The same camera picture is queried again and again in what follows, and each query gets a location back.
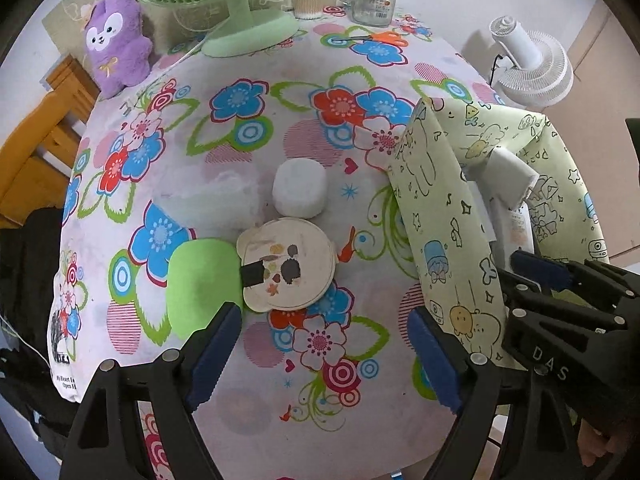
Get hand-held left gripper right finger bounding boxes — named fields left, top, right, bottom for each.
left=406, top=305, right=588, bottom=480

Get white fan cable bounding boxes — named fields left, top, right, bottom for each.
left=150, top=35, right=221, bottom=78

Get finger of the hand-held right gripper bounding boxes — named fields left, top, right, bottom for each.
left=499, top=269, right=628, bottom=333
left=510, top=250, right=640, bottom=306

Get green patterned wall board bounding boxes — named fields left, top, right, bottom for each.
left=42, top=0, right=338, bottom=41

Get white rounded case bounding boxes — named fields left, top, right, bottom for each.
left=272, top=157, right=328, bottom=219

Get black jacket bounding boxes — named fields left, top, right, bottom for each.
left=0, top=205, right=68, bottom=376

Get purple plush bunny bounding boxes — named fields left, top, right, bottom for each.
left=82, top=0, right=155, bottom=100

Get person's right hand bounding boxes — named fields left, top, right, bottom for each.
left=577, top=420, right=626, bottom=470

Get white printed shirt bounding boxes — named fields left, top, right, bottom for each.
left=47, top=325, right=83, bottom=405

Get beige door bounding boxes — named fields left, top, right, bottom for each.
left=570, top=0, right=640, bottom=261

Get orange scissors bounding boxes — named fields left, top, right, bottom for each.
left=340, top=31, right=408, bottom=45

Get green patterned storage box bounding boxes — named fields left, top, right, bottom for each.
left=387, top=100, right=611, bottom=366

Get wooden chair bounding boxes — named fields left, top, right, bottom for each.
left=0, top=55, right=101, bottom=231

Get black backpack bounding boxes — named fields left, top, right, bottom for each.
left=0, top=345, right=76, bottom=461

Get cotton swab jar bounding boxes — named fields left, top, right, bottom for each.
left=292, top=0, right=325, bottom=21

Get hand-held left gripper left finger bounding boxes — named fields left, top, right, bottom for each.
left=60, top=301, right=243, bottom=480

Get floral tablecloth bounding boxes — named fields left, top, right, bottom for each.
left=47, top=2, right=551, bottom=480

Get white floor fan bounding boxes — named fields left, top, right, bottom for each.
left=489, top=16, right=574, bottom=108

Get green oval case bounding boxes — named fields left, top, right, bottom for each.
left=167, top=239, right=246, bottom=338

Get green desk fan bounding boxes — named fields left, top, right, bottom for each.
left=119, top=0, right=300, bottom=58

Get white rectangular box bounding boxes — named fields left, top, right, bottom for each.
left=492, top=205, right=533, bottom=256

